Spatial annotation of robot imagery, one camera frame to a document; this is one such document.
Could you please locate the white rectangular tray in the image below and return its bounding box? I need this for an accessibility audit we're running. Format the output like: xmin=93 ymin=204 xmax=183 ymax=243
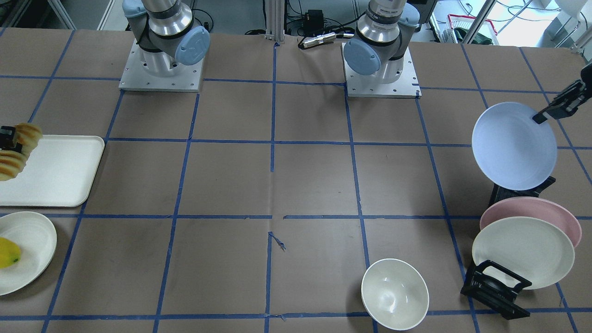
xmin=0 ymin=135 xmax=105 ymax=207

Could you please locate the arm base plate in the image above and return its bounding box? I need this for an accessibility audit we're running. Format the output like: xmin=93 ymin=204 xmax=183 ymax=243
xmin=343 ymin=49 xmax=422 ymax=99
xmin=118 ymin=41 xmax=204 ymax=93

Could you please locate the striped bread loaf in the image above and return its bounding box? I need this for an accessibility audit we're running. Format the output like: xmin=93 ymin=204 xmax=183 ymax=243
xmin=0 ymin=123 xmax=43 ymax=181

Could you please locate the black plate rack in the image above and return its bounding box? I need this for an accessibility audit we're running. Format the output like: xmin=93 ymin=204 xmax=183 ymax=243
xmin=460 ymin=176 xmax=556 ymax=320

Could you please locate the yellow lemon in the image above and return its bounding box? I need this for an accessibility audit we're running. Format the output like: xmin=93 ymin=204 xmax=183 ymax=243
xmin=0 ymin=237 xmax=22 ymax=269

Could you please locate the pink round plate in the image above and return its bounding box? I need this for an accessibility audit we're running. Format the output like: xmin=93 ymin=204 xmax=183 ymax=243
xmin=480 ymin=197 xmax=583 ymax=247

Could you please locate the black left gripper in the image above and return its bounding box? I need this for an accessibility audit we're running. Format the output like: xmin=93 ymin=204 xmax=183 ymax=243
xmin=531 ymin=63 xmax=592 ymax=124

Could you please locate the cream round plate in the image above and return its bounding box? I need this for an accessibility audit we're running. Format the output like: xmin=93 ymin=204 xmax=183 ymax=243
xmin=0 ymin=211 xmax=57 ymax=296

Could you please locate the blue round plate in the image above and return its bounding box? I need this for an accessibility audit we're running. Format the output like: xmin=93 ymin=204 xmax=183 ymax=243
xmin=471 ymin=102 xmax=557 ymax=191

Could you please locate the aluminium frame post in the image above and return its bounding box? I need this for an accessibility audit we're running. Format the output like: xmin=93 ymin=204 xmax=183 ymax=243
xmin=264 ymin=0 xmax=287 ymax=44

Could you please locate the cream plate in rack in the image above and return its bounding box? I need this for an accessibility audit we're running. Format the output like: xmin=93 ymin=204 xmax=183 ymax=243
xmin=472 ymin=216 xmax=575 ymax=290

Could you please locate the white bowl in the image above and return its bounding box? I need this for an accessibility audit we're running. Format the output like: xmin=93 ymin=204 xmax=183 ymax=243
xmin=361 ymin=259 xmax=431 ymax=331

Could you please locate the black power adapter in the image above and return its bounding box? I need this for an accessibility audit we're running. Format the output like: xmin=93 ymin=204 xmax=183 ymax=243
xmin=302 ymin=9 xmax=324 ymax=37

